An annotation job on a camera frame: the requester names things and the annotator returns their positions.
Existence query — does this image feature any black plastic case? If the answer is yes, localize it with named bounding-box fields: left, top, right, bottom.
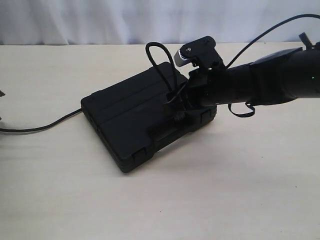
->
left=80, top=67, right=217, bottom=173

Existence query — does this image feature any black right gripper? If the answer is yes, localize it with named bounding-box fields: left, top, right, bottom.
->
left=163, top=36, right=225, bottom=123

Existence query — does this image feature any black cord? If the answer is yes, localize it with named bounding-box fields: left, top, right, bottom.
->
left=0, top=42, right=188, bottom=133

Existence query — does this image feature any white curtain backdrop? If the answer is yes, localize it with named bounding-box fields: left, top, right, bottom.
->
left=0, top=0, right=320, bottom=45

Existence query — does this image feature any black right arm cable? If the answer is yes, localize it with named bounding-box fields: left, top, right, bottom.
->
left=224, top=13, right=320, bottom=120

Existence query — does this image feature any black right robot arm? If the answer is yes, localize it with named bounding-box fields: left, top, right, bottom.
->
left=163, top=34, right=320, bottom=117

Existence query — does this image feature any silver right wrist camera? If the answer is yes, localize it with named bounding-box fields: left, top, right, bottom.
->
left=174, top=47, right=192, bottom=67

